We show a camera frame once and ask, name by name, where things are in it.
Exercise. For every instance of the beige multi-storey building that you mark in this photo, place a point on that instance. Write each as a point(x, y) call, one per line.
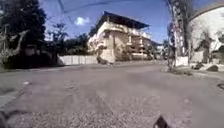
point(116, 40)

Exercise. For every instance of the grey asphalt road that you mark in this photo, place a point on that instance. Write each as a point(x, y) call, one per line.
point(110, 93)

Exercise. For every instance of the white fence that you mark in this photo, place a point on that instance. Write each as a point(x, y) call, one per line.
point(78, 60)

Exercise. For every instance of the utility pole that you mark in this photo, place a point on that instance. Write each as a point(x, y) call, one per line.
point(174, 33)

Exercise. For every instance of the robot's own part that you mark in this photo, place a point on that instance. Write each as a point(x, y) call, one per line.
point(161, 122)

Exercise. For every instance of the grey sidewalk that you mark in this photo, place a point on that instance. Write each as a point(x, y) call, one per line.
point(208, 74)

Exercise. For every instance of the dark trees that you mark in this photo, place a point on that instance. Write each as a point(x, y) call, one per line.
point(23, 23)

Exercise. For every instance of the white rounded building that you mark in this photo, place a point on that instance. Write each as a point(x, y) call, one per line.
point(208, 23)

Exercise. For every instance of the bare pale tree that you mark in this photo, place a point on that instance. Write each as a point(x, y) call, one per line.
point(6, 46)

